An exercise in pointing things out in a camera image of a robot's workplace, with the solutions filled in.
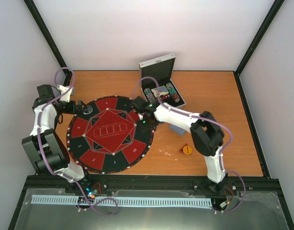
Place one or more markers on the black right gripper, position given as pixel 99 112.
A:
pixel 143 129

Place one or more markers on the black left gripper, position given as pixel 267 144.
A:
pixel 72 110

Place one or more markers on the clear dealer button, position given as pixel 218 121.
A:
pixel 87 110

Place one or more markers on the grey card deck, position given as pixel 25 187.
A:
pixel 177 130

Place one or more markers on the orange big blind button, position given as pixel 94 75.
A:
pixel 187 150

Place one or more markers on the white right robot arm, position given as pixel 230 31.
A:
pixel 206 133

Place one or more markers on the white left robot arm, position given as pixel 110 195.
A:
pixel 43 146

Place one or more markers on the red dice row in case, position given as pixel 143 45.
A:
pixel 164 98

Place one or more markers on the left poker chip row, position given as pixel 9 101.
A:
pixel 149 95

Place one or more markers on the poker chip row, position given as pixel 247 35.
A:
pixel 149 95
pixel 172 91

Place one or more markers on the boxed card deck in case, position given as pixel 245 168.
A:
pixel 160 91

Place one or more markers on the right poker chip row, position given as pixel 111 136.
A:
pixel 172 91

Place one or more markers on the round red black poker mat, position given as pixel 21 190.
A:
pixel 109 140

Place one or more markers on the red black triangular button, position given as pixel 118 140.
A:
pixel 181 149

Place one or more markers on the aluminium poker chip case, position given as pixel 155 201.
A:
pixel 158 72

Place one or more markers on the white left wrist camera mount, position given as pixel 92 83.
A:
pixel 66 93

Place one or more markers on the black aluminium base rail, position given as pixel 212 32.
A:
pixel 194 185

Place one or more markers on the light blue cable duct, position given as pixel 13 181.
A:
pixel 123 201

